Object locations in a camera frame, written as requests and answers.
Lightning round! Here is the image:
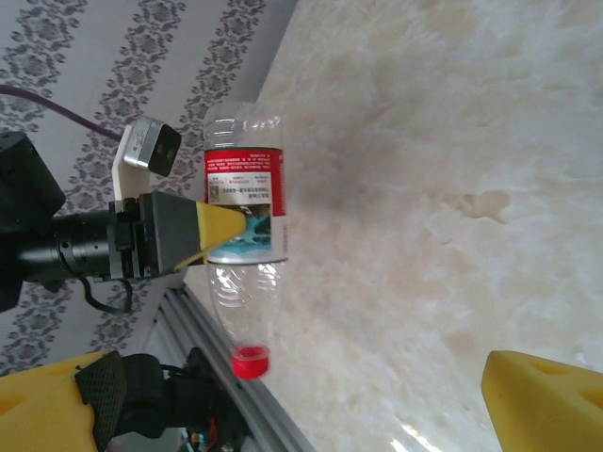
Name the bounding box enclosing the clear bottle red label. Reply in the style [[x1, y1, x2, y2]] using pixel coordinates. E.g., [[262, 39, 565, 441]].
[[202, 101, 289, 381]]

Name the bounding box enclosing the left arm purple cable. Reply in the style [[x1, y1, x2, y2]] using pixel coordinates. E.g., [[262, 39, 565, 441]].
[[0, 84, 124, 142]]

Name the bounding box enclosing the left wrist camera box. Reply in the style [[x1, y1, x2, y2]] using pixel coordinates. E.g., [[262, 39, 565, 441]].
[[111, 115, 184, 202]]

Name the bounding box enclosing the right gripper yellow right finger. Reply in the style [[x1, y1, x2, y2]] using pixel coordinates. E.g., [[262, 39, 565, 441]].
[[480, 350, 603, 452]]

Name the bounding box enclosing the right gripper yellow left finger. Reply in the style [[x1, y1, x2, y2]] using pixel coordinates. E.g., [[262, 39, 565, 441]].
[[0, 350, 128, 452]]

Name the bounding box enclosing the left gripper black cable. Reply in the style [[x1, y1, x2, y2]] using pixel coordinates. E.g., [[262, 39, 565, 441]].
[[78, 275, 136, 315]]

